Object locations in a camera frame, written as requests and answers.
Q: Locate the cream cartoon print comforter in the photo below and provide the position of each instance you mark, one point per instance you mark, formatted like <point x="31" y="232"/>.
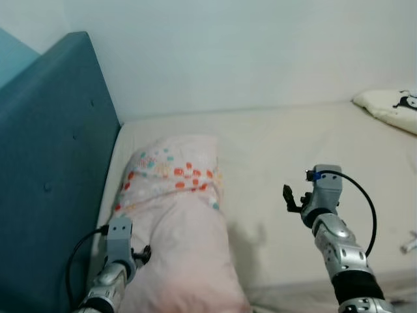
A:
<point x="391" y="111"/>

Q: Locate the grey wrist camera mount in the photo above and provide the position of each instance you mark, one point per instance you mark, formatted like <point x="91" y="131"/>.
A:
<point x="326" y="189"/>
<point x="119" y="238"/>

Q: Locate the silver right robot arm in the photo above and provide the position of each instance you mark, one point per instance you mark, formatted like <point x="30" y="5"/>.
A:
<point x="342" y="254"/>

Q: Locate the teal upholstered headboard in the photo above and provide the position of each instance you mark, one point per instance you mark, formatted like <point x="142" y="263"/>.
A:
<point x="45" y="163"/>

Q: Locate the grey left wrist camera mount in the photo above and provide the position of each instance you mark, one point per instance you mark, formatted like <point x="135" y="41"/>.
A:
<point x="119" y="238"/>

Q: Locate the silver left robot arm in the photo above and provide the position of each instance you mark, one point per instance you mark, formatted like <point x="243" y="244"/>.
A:
<point x="107" y="287"/>

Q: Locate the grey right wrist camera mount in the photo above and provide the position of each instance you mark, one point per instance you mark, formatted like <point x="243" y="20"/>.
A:
<point x="326" y="189"/>

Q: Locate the pink pillow with orange print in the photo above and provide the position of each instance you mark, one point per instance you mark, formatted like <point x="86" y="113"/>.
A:
<point x="182" y="241"/>

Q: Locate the cream sheeted bed mattress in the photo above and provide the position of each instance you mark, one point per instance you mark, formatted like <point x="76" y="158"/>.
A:
<point x="293" y="169"/>

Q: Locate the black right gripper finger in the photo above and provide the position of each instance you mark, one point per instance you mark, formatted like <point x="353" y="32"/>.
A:
<point x="288" y="194"/>

